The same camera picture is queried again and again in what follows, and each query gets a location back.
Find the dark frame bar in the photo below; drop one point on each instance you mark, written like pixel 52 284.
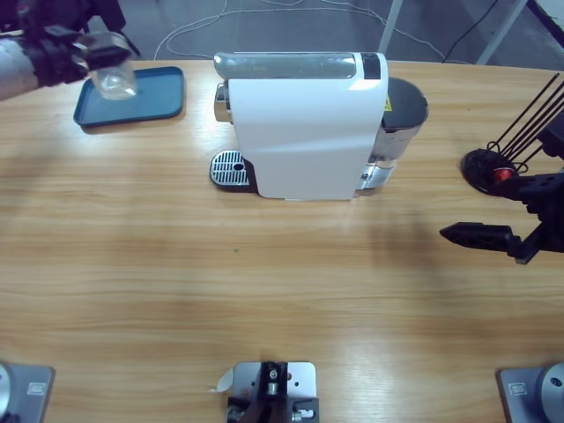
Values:
pixel 548 20

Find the red coffee capsule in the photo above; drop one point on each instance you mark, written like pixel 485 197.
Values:
pixel 500 175

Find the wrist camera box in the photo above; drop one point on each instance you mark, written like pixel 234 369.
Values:
pixel 554 138

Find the clear drinking glass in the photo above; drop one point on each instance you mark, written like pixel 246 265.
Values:
pixel 114 83

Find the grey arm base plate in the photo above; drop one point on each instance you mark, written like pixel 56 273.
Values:
pixel 26 392
pixel 529 396

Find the black capsule holder with rods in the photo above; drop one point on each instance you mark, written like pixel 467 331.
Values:
pixel 478 169

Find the white paper tag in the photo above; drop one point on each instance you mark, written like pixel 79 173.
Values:
pixel 224 381

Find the white capsule coffee machine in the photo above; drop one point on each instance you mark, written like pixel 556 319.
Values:
pixel 304 132

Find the blue plastic tray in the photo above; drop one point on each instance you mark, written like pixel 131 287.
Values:
pixel 150 101

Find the clear water tank black lid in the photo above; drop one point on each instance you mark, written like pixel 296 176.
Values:
pixel 403 106

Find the grey camera mount black post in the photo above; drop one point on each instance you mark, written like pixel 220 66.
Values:
pixel 299 379

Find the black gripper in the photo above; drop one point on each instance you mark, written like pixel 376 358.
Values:
pixel 53 61
pixel 553 222

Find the grey coffee machine lever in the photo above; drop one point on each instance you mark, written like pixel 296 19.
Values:
pixel 286 66

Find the black drip tray metal grille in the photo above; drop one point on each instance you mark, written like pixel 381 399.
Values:
pixel 227 169

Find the white metal frame leg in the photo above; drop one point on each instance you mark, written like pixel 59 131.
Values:
pixel 502 31
pixel 390 26

